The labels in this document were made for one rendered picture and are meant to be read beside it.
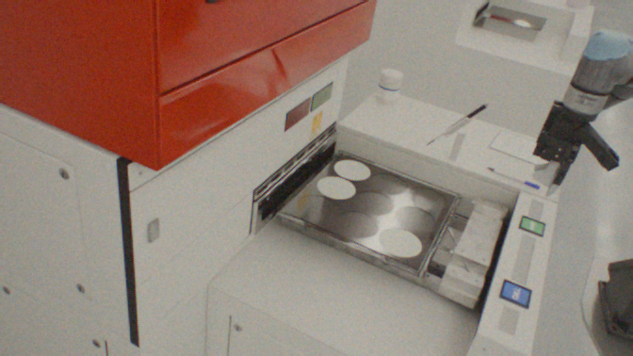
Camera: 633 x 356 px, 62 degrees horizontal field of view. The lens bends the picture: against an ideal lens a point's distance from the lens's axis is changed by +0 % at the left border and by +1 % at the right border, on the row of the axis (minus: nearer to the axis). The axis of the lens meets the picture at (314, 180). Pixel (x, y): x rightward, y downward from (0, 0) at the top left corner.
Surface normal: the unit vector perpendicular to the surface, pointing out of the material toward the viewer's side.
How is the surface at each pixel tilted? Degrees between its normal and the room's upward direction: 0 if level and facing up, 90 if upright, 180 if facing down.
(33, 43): 90
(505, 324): 0
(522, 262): 0
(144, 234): 90
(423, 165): 90
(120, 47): 90
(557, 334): 0
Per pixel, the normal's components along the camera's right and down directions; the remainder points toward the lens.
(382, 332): 0.14, -0.83
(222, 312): -0.45, 0.43
